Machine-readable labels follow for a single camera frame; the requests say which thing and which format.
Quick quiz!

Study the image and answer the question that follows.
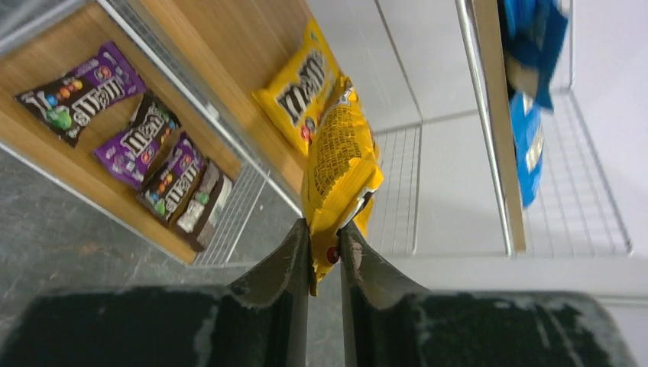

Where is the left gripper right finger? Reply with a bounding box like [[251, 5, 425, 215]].
[[338, 224, 637, 366]]

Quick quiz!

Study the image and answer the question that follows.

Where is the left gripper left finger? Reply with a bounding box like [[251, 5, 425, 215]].
[[1, 219, 309, 366]]

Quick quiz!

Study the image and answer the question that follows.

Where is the yellow m&m bag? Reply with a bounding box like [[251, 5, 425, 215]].
[[301, 74, 384, 297], [252, 18, 340, 157]]

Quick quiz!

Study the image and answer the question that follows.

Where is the purple m&m bag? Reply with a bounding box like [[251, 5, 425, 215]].
[[15, 41, 147, 148], [93, 91, 181, 190], [136, 132, 205, 226]]

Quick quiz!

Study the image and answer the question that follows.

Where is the blue candy bag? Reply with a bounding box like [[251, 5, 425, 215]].
[[497, 1, 569, 111], [510, 92, 544, 209]]

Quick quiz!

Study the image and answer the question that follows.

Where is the purple m&m bag top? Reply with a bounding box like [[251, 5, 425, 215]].
[[15, 41, 147, 148]]

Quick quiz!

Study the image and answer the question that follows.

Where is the brown candy bag on shelf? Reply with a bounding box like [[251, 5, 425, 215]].
[[173, 160, 234, 252]]

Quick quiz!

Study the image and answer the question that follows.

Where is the white wire wooden shelf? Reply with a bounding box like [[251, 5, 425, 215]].
[[1, 1, 633, 267]]

